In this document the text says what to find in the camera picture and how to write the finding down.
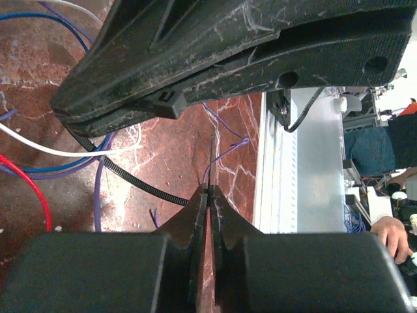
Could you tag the bystander bare hand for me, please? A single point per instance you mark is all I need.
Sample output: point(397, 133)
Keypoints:
point(393, 235)

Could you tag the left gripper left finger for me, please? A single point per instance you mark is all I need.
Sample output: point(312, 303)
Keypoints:
point(112, 272)

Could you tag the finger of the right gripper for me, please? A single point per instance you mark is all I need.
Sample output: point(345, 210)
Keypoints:
point(362, 59)
point(147, 45)

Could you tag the black zip tie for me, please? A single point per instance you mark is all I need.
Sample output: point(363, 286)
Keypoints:
point(146, 186)

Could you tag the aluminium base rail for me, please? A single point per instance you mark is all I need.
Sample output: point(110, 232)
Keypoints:
point(276, 180)

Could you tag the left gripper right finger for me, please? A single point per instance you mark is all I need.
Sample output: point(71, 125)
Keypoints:
point(300, 272)

